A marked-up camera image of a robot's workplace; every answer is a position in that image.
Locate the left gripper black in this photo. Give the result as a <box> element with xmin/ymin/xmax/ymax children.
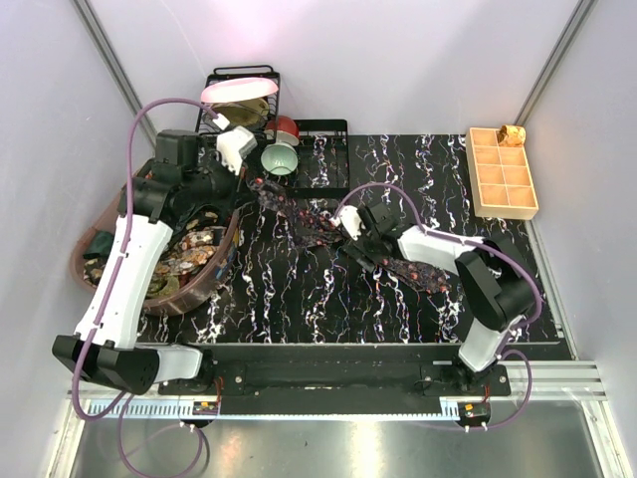
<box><xmin>185</xmin><ymin>151</ymin><xmax>257</xmax><ymax>215</ymax></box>

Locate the dark floral red-dotted tie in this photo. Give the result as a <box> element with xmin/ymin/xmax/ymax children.
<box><xmin>248</xmin><ymin>177</ymin><xmax>448</xmax><ymax>295</ymax></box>

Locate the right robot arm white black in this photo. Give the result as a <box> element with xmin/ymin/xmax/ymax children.
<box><xmin>332</xmin><ymin>204</ymin><xmax>541</xmax><ymax>395</ymax></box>

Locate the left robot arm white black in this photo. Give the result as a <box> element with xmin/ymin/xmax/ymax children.
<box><xmin>52</xmin><ymin>126</ymin><xmax>257</xmax><ymax>394</ymax></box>

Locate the pale green ceramic bowl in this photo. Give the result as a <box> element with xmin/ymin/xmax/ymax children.
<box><xmin>261</xmin><ymin>142</ymin><xmax>299</xmax><ymax>176</ymax></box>

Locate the brown translucent plastic basin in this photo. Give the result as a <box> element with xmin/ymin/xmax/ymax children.
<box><xmin>69</xmin><ymin>158</ymin><xmax>241</xmax><ymax>318</ymax></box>

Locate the olive yellow plate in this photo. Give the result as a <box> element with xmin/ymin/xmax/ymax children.
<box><xmin>213</xmin><ymin>98</ymin><xmax>270</xmax><ymax>127</ymax></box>

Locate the red bowl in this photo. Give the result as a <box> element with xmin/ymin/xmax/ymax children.
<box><xmin>264</xmin><ymin>116</ymin><xmax>300</xmax><ymax>146</ymax></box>

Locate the pink plate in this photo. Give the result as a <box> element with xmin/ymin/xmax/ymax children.
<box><xmin>200</xmin><ymin>77</ymin><xmax>279</xmax><ymax>104</ymax></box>

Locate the dark green tie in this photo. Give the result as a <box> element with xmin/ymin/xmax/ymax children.
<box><xmin>83</xmin><ymin>230</ymin><xmax>114</xmax><ymax>260</ymax></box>

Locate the wooden compartment box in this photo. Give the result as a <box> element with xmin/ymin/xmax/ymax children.
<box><xmin>466</xmin><ymin>127</ymin><xmax>538</xmax><ymax>221</ymax></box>

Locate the rolled beige tie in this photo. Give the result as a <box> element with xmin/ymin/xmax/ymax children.
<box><xmin>497</xmin><ymin>124</ymin><xmax>527</xmax><ymax>147</ymax></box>

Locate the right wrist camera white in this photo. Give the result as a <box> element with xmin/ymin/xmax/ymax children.
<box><xmin>336</xmin><ymin>205</ymin><xmax>365</xmax><ymax>241</ymax></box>

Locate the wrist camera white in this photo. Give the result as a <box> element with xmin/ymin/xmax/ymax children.
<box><xmin>336</xmin><ymin>205</ymin><xmax>365</xmax><ymax>241</ymax></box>
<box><xmin>216</xmin><ymin>126</ymin><xmax>258</xmax><ymax>176</ymax></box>

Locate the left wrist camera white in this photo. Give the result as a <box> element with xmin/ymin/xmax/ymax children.
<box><xmin>216</xmin><ymin>126</ymin><xmax>258</xmax><ymax>176</ymax></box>

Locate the black wire dish rack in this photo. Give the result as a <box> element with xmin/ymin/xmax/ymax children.
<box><xmin>192</xmin><ymin>64</ymin><xmax>350</xmax><ymax>200</ymax></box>

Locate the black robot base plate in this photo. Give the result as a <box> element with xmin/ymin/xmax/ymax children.
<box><xmin>158</xmin><ymin>344</ymin><xmax>511</xmax><ymax>419</ymax></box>

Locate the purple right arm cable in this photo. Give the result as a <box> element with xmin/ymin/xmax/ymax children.
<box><xmin>331</xmin><ymin>182</ymin><xmax>544</xmax><ymax>432</ymax></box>

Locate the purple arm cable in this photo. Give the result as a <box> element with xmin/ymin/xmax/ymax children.
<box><xmin>331</xmin><ymin>182</ymin><xmax>544</xmax><ymax>432</ymax></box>
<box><xmin>72</xmin><ymin>98</ymin><xmax>230</xmax><ymax>477</ymax></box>

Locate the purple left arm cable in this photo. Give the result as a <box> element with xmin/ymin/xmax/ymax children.
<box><xmin>72</xmin><ymin>98</ymin><xmax>230</xmax><ymax>477</ymax></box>

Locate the aluminium frame rail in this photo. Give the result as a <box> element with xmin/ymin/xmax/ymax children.
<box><xmin>67</xmin><ymin>360</ymin><xmax>611</xmax><ymax>402</ymax></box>

